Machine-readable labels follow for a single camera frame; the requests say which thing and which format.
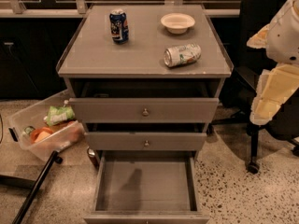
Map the black metal leg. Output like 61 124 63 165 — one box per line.
12 151 63 224

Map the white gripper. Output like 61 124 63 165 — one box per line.
247 0 299 125

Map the grey top drawer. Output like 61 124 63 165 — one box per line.
69 98 219 123

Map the green snack bag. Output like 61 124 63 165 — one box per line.
44 106 75 126

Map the grey bottom drawer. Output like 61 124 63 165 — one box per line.
84 151 209 224

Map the clear plastic storage bin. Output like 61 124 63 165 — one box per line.
8 90 83 161

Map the white paper bowl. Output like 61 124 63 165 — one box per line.
161 13 195 35

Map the grey middle drawer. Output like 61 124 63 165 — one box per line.
85 132 206 151

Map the grey drawer cabinet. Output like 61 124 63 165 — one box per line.
55 4 235 161

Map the black office chair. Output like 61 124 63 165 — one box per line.
220 0 299 174

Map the grey drawer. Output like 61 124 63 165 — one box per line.
84 151 209 224
69 98 219 123
85 132 206 151

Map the red can on floor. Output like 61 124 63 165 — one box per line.
87 147 99 168

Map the small green can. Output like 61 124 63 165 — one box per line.
23 126 35 135

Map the orange plastic object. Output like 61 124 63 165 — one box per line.
30 127 53 144

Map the blue pepsi can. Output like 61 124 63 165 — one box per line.
109 8 129 44

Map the white green soda can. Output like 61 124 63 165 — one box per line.
164 43 201 67

